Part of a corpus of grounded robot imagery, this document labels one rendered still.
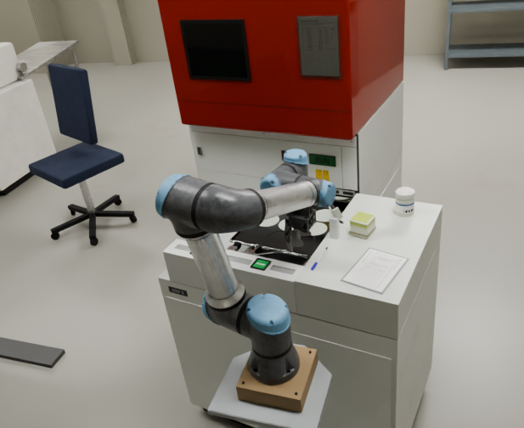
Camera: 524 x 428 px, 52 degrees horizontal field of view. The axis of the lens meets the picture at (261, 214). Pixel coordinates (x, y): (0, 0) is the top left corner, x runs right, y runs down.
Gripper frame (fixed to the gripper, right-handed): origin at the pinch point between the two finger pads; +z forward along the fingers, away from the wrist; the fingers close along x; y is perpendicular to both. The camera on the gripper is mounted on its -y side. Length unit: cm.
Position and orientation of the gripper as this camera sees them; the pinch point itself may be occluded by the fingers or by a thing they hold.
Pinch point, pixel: (293, 244)
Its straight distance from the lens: 184.8
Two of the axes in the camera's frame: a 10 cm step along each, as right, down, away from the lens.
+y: 8.8, 2.0, -4.2
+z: 0.6, 8.5, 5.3
